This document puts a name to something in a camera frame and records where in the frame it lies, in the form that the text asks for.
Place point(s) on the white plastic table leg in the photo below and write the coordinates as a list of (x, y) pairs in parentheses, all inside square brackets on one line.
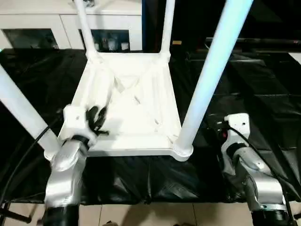
[(211, 58), (167, 28), (21, 101), (87, 30)]

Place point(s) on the black glossy mat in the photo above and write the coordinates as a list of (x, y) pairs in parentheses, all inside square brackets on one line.
[(247, 82)]

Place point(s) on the small white jar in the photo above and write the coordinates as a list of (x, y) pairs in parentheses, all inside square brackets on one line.
[(124, 46)]

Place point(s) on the small yellow label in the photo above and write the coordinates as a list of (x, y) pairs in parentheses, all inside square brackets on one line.
[(177, 42)]

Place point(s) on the black horizontal bar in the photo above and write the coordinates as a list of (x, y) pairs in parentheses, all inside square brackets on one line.
[(258, 42)]

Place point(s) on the dark brown round object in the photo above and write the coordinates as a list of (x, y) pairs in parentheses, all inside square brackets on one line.
[(109, 223)]

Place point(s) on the white glass-door cabinet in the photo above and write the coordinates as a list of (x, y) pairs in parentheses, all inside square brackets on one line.
[(35, 21)]

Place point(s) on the dark object on cabinet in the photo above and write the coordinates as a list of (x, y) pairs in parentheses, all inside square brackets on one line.
[(89, 2)]

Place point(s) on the black backdrop cloth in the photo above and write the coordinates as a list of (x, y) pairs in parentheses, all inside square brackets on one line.
[(270, 16)]

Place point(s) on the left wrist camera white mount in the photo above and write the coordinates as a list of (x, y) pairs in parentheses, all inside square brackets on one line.
[(75, 117)]

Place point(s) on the black metal table frame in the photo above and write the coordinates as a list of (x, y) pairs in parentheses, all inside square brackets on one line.
[(14, 213)]

